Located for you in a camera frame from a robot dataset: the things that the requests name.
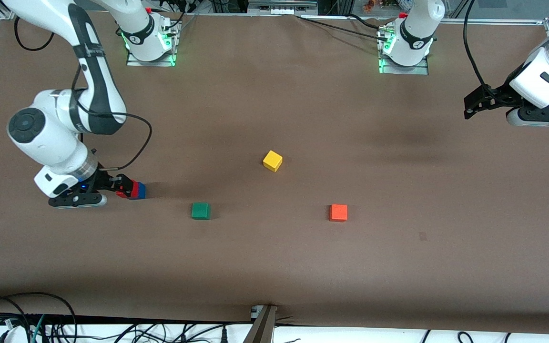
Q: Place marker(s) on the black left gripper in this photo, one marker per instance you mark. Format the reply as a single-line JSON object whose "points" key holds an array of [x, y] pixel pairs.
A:
{"points": [[499, 95]]}

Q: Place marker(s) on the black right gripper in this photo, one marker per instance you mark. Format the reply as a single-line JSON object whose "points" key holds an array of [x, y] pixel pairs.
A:
{"points": [[103, 181]]}

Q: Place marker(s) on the red cube block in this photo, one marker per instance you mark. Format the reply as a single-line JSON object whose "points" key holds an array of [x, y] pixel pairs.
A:
{"points": [[131, 189]]}

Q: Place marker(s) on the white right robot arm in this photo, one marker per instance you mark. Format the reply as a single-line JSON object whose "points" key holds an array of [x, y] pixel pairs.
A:
{"points": [[50, 147]]}

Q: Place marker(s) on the blue cube block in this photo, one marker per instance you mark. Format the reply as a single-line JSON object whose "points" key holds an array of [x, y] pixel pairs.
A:
{"points": [[142, 191]]}

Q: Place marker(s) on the green cube block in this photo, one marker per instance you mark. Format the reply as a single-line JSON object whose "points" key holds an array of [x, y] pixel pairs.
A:
{"points": [[200, 211]]}

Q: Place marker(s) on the yellow cube block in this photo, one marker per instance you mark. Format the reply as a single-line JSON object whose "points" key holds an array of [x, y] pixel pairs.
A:
{"points": [[272, 160]]}

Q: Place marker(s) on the orange cube block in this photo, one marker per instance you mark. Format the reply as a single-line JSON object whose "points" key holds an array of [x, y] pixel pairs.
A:
{"points": [[338, 213]]}

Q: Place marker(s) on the small colourful toy figures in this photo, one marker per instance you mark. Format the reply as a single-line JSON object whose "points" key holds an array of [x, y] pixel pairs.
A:
{"points": [[374, 4]]}

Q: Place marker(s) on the brown table cover sheet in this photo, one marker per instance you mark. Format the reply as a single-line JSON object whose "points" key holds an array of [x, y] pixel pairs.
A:
{"points": [[274, 262]]}

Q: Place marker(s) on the silver table clamp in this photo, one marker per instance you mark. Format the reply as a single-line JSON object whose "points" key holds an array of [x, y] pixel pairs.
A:
{"points": [[257, 312]]}

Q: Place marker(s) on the silver box with ports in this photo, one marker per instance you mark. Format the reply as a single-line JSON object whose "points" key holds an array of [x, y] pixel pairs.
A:
{"points": [[281, 6]]}

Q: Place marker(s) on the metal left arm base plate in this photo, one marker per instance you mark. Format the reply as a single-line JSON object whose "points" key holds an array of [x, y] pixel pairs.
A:
{"points": [[422, 71]]}

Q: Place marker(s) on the aluminium frame rail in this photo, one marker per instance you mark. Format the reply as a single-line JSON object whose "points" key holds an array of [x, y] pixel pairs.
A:
{"points": [[503, 21]]}

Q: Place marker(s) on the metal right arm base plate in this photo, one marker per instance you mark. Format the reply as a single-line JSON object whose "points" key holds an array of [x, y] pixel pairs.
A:
{"points": [[134, 63]]}

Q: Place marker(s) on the brown metal post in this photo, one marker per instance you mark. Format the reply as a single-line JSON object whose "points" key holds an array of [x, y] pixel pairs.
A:
{"points": [[262, 331]]}

